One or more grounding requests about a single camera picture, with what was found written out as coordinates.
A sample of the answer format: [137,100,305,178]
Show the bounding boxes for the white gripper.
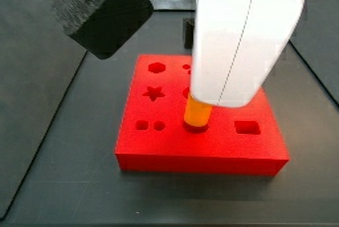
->
[191,0,305,108]

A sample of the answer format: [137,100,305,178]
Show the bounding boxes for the yellow oval peg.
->
[185,96,214,128]

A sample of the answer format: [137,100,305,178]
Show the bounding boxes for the black camera mount box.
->
[53,0,154,59]

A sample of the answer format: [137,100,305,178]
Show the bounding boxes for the red shape sorter block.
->
[115,55,290,175]

